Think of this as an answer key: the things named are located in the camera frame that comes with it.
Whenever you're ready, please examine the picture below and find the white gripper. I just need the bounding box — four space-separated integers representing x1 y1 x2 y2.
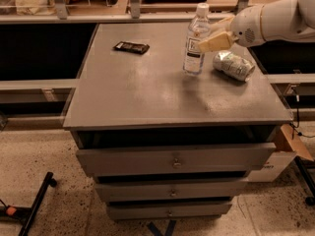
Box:
198 5 265 53

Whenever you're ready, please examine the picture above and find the clear plastic water bottle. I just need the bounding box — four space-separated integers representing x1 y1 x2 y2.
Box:
183 3 210 75

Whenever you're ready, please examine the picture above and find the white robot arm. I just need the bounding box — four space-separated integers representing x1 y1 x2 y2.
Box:
198 0 315 52

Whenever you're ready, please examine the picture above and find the black rxbar chocolate wrapper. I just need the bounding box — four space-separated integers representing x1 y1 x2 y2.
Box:
113 41 150 55

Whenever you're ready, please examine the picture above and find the crushed green white can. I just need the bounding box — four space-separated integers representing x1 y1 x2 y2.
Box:
213 51 255 82

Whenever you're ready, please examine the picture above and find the top grey drawer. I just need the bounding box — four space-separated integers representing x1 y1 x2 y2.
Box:
76 143 276 177

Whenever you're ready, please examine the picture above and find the grey drawer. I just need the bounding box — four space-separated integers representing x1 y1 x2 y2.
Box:
76 143 276 177
106 202 231 220
95 178 247 203

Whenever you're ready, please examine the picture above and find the grey drawer cabinet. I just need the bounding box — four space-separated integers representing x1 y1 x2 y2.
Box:
64 23 292 208

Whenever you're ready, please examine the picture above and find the middle grey drawer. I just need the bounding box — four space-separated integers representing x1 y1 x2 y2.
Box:
95 178 247 203

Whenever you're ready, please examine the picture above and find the black stand leg right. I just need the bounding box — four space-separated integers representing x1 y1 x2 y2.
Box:
294 156 315 207

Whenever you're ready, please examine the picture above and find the black stand leg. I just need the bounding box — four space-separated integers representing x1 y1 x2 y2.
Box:
0 172 57 236
294 156 315 207

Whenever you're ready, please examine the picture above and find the bottom grey drawer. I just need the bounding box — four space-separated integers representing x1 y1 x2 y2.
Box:
106 202 231 220

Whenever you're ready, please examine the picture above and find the black stand leg left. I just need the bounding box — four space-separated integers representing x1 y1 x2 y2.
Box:
0 172 57 236

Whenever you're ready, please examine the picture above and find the metal shelf rail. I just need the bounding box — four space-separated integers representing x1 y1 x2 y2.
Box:
0 11 237 26

